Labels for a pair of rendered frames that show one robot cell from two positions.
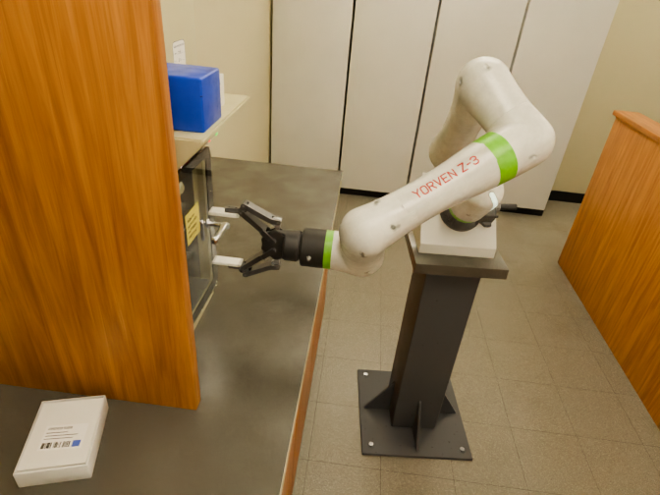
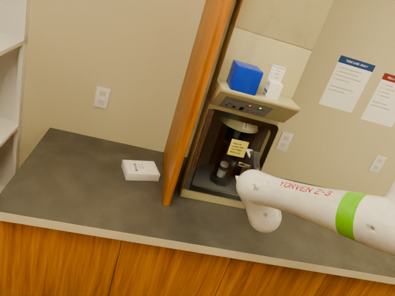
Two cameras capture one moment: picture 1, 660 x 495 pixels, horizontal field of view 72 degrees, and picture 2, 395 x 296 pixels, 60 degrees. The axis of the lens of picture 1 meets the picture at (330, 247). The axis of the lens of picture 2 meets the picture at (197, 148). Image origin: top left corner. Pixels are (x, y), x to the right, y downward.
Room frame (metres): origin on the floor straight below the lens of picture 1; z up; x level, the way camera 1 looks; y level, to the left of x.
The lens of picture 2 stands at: (0.39, -0.94, 1.81)
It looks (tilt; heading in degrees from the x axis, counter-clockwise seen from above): 25 degrees down; 75
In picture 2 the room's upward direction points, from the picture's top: 18 degrees clockwise
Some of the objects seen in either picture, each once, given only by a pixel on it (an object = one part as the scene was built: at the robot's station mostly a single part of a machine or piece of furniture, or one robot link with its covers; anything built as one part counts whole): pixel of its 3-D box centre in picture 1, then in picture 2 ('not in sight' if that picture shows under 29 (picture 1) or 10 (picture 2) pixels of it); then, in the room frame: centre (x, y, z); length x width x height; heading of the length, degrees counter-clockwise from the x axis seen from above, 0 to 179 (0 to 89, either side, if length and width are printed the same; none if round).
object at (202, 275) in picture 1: (191, 248); (230, 158); (0.88, 0.32, 1.19); 0.30 x 0.01 x 0.40; 176
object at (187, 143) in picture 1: (202, 137); (254, 106); (0.88, 0.27, 1.46); 0.32 x 0.12 x 0.10; 177
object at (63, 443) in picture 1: (65, 437); (140, 170); (0.54, 0.47, 0.96); 0.16 x 0.12 x 0.04; 14
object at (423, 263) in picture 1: (451, 247); not in sight; (1.47, -0.45, 0.92); 0.32 x 0.32 x 0.04; 2
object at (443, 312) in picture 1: (427, 341); not in sight; (1.47, -0.45, 0.45); 0.48 x 0.48 x 0.90; 2
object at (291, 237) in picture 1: (281, 244); not in sight; (0.93, 0.11, 1.20); 0.09 x 0.07 x 0.08; 87
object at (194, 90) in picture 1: (184, 96); (244, 77); (0.81, 0.28, 1.56); 0.10 x 0.10 x 0.09; 87
